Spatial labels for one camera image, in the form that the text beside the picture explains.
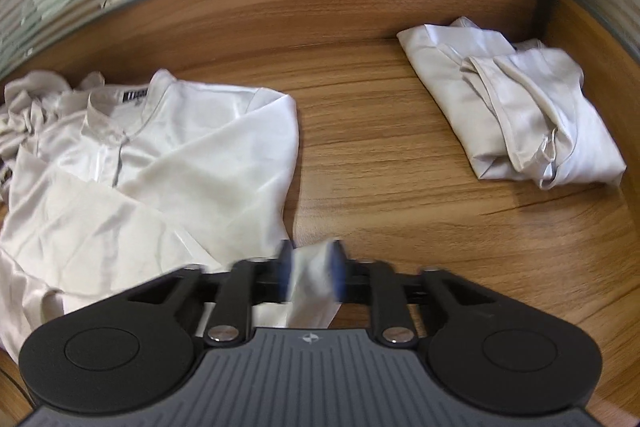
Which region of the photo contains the white satin button shirt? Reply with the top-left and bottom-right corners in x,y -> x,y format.
0,68 -> 346,358

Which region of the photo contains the crumpled beige garment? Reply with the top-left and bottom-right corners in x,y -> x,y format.
0,71 -> 106,170

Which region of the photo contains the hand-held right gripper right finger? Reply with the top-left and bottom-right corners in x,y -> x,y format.
327,241 -> 501,349

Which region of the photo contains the folded beige garment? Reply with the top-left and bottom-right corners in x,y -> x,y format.
396,16 -> 627,192

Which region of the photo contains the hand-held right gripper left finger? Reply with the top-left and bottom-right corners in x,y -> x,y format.
127,241 -> 297,349

